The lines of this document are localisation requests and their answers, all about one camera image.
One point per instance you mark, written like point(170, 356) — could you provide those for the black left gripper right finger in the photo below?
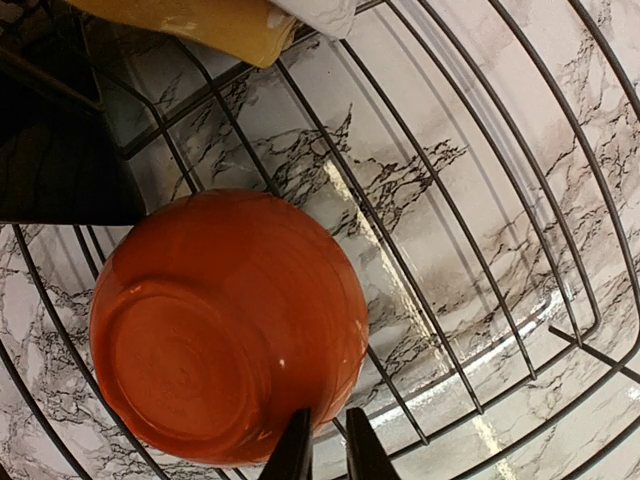
point(366, 458)

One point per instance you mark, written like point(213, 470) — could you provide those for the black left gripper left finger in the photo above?
point(293, 455)

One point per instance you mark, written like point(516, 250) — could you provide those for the white ceramic bowl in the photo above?
point(219, 316)

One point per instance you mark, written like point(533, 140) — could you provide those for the white square floral plate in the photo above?
point(59, 163)

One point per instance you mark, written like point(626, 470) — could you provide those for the yellow polka dot plate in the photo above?
point(253, 31)

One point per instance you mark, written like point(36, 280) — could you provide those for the round brown rim floral plate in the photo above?
point(333, 18)

